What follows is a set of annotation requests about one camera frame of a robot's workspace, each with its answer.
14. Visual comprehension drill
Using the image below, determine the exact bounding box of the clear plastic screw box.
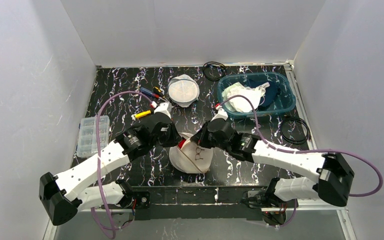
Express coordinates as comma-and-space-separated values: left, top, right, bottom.
75, 115, 110, 158

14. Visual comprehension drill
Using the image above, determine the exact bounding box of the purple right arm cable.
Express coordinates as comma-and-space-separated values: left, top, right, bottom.
216, 94, 384, 229

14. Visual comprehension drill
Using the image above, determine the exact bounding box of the black cable coil back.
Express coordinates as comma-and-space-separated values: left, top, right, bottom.
202, 61, 228, 82

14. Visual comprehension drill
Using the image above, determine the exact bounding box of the white mesh bag blue trim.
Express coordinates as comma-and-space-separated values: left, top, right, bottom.
167, 74, 200, 108

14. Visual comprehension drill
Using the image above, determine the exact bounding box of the dark blue bra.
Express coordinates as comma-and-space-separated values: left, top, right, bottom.
248, 79, 279, 111

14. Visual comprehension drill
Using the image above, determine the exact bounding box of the black cable coil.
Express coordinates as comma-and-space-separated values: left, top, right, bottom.
202, 61, 228, 82
279, 116, 311, 146

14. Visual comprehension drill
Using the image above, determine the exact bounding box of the black orange handled screwdriver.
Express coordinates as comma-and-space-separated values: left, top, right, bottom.
152, 86, 167, 101

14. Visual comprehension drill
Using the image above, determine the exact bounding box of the black cable coil right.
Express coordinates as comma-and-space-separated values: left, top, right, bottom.
279, 116, 311, 146

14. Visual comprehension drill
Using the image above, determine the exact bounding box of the yellow handled screwdriver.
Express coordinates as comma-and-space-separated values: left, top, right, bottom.
131, 109, 154, 120

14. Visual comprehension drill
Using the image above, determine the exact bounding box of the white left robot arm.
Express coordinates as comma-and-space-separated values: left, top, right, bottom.
39, 111, 182, 226

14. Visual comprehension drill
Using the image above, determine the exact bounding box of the teal plastic bin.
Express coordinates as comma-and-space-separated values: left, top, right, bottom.
217, 72, 296, 119

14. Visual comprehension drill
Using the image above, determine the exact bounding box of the white bra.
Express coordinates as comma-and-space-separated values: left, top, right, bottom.
221, 82, 265, 113

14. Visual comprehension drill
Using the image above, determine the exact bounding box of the white mesh bag tan trim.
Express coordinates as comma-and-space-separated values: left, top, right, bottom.
168, 132, 215, 174

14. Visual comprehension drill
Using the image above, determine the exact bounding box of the red garment inside bag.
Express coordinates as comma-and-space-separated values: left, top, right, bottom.
177, 139, 186, 149

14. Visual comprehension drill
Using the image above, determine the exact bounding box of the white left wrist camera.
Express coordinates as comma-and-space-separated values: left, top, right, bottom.
153, 101, 173, 119

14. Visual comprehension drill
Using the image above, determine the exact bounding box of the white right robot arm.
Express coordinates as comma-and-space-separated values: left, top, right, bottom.
190, 118, 355, 207

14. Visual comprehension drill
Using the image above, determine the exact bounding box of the blue handled screwdriver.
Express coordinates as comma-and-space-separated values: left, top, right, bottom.
139, 87, 161, 99

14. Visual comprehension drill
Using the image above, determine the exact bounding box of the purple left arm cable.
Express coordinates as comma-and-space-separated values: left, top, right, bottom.
90, 91, 155, 240

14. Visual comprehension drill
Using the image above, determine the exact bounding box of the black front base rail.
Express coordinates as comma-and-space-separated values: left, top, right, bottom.
82, 185, 299, 222

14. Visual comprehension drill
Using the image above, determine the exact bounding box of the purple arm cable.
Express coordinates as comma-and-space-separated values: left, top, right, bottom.
90, 91, 155, 240
216, 94, 384, 229

